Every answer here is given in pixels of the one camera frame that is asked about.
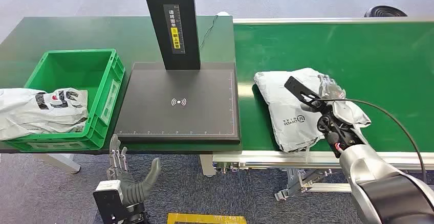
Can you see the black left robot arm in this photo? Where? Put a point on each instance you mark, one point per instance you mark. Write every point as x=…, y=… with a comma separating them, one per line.
x=118, y=212

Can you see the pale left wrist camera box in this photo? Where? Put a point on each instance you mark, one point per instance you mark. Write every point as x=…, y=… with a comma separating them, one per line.
x=109, y=190

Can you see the silver and black right robot arm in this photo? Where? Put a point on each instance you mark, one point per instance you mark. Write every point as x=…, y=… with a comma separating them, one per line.
x=383, y=185

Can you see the green plastic crate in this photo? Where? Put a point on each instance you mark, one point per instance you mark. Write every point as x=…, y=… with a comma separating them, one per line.
x=73, y=68

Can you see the green conveyor belt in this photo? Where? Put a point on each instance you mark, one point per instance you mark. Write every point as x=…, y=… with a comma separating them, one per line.
x=339, y=46

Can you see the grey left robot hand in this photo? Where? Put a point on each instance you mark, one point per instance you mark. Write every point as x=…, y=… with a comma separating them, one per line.
x=134, y=187

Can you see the yellow floor tape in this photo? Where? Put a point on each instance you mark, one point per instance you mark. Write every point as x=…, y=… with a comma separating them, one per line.
x=207, y=219

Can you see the black weighing device with column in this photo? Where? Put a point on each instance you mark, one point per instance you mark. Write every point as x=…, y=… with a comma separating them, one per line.
x=190, y=121

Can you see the aluminium conveyor frame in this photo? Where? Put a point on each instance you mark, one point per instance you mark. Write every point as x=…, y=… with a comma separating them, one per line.
x=271, y=159

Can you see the white package with black print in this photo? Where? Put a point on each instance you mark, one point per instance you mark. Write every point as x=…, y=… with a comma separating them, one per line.
x=23, y=114

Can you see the white poly mailer package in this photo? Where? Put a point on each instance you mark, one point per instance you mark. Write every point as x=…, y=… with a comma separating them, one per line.
x=284, y=114

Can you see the black and yellow label sticker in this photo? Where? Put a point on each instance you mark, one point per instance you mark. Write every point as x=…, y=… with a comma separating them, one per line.
x=175, y=29

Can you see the black ribbed round object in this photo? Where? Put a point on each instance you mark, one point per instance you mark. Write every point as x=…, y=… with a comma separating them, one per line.
x=385, y=11

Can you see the small white round object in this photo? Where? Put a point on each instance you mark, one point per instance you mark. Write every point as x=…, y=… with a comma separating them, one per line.
x=222, y=13

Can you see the white table leg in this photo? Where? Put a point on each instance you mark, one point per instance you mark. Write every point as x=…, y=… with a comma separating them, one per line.
x=61, y=161
x=207, y=165

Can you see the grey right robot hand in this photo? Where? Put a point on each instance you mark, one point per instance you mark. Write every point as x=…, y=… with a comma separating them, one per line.
x=342, y=109

